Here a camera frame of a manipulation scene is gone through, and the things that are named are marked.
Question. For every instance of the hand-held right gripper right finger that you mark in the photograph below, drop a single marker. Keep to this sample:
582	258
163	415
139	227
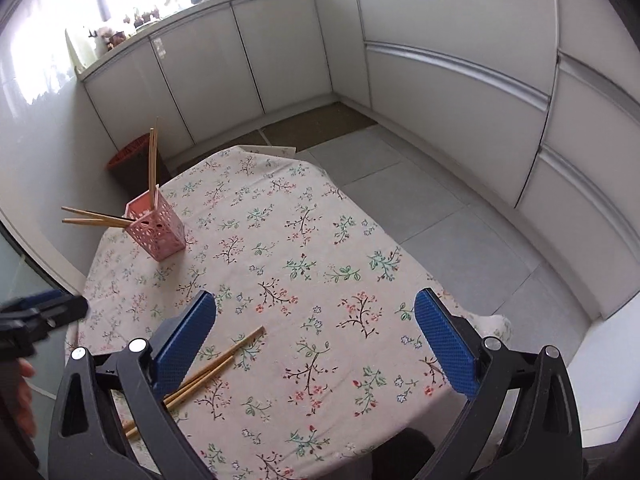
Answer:
447	340

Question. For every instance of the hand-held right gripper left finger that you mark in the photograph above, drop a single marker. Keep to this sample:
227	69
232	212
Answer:
182	340

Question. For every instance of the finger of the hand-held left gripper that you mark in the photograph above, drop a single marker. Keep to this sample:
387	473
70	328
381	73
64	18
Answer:
60	307
22	340

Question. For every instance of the single wooden chopstick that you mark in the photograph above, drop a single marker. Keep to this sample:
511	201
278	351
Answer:
95	213
95	223
150	170
210	374

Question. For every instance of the wooden chopsticks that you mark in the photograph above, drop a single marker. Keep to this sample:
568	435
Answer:
235	349

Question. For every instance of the pink perforated utensil holder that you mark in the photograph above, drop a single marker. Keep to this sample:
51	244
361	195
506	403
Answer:
157	230

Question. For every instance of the person's left hand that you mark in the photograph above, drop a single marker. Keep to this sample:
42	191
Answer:
24	395

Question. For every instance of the black stool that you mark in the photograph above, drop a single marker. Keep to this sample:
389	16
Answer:
402	455

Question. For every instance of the floral tablecloth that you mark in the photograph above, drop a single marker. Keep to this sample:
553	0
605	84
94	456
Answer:
310	260

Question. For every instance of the brown bin with orange rim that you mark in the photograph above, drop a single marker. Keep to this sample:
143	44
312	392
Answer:
132	160

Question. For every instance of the brown floor mat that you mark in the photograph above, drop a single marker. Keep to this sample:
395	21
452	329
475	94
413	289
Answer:
320	125
215	147

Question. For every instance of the wide white cabinet drawer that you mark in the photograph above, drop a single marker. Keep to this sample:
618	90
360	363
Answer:
455	15
455	115

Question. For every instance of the small brown ornament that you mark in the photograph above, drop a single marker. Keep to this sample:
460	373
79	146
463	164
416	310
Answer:
112	39

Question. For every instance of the white door sticker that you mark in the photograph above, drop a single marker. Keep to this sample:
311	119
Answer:
159	47

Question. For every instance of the row of small potted plants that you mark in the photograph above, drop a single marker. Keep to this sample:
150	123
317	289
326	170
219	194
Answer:
140	16

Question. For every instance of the bright window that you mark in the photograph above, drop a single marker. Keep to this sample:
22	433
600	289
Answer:
75	0

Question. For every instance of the narrow white cabinet door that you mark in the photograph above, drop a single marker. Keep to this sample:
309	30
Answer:
342	35

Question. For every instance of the white kitchen countertop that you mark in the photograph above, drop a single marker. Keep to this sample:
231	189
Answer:
200	10

